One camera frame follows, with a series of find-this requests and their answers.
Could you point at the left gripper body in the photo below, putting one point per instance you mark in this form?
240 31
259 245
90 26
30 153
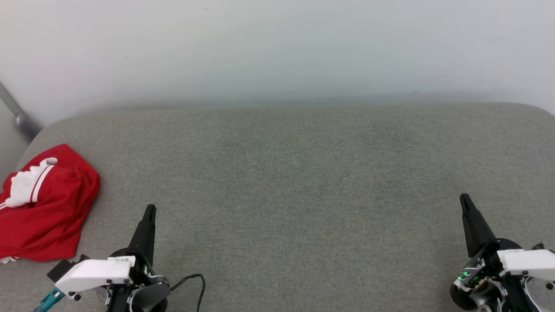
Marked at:
95 273

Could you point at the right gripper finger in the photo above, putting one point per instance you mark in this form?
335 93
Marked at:
476 229

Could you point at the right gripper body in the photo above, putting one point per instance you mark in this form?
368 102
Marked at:
520 262

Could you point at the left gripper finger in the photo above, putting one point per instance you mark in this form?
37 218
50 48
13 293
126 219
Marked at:
145 236

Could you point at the red jersey with white sleeves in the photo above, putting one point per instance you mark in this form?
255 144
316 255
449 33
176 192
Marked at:
56 216

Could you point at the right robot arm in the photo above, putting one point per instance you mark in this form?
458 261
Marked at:
537 299

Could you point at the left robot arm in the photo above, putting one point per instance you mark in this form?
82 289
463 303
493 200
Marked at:
149 299

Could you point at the grey metal pole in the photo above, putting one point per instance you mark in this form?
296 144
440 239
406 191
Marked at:
21 121

